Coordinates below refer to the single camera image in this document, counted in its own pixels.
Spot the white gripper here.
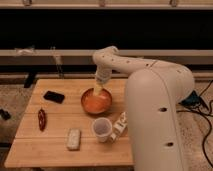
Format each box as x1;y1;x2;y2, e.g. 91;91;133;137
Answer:
94;68;112;95

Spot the black eraser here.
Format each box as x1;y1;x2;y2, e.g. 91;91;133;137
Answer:
44;91;65;104

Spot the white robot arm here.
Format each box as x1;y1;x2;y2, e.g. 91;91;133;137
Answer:
92;46;195;171

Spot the white sponge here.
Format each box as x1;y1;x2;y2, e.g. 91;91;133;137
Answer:
67;129;81;150

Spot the orange bowl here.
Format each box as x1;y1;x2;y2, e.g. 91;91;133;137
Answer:
81;88;112;115

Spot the translucent plastic cup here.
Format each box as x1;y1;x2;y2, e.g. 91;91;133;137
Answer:
92;117;112;143

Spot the white rectangular box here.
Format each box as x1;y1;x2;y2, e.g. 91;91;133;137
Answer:
110;112;127;142

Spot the wooden table board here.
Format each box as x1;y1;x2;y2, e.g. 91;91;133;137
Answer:
5;79;132;168

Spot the dark red chili pepper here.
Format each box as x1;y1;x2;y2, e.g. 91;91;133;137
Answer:
38;108;46;131

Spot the blue power adapter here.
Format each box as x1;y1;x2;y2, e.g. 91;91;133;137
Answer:
181;91;199;106

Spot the black object on floor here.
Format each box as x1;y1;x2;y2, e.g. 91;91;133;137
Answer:
0;109;11;120

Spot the black cable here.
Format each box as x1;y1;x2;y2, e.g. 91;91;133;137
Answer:
176;79;213;168

